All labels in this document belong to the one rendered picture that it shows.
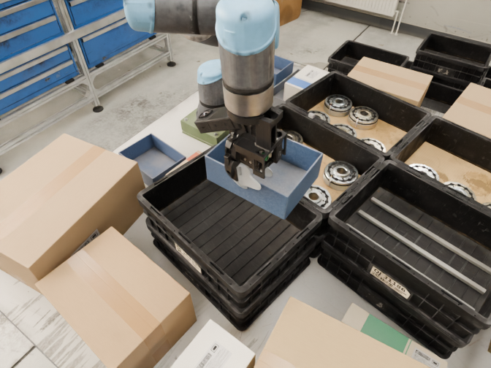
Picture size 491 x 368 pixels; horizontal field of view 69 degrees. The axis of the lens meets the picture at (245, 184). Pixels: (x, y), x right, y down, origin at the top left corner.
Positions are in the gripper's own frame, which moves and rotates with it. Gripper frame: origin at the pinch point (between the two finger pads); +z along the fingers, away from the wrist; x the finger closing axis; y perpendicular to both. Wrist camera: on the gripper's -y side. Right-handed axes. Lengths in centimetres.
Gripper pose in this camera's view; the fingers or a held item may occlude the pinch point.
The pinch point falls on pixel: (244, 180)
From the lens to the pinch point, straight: 71.7
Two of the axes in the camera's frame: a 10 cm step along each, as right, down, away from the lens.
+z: 0.4, 6.3, 7.7
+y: 8.1, 4.3, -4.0
